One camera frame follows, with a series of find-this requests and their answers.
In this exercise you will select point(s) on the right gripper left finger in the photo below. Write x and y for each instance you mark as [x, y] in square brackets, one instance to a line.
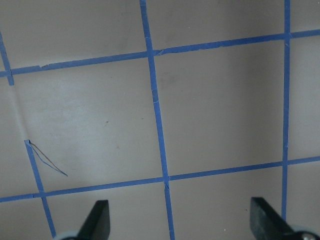
[97, 225]

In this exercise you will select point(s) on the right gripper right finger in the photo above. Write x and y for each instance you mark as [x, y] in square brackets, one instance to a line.
[266, 224]

